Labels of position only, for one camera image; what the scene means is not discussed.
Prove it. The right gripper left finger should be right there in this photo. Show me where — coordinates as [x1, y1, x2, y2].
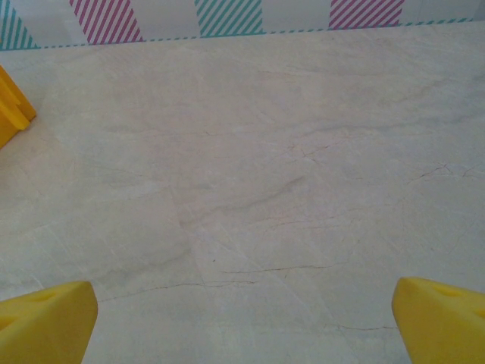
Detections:
[0, 281, 99, 364]

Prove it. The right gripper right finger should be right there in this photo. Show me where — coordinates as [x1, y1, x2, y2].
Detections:
[392, 276, 485, 364]

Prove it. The yellow plastic bin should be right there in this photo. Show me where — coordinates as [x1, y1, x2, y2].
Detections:
[0, 64, 38, 151]

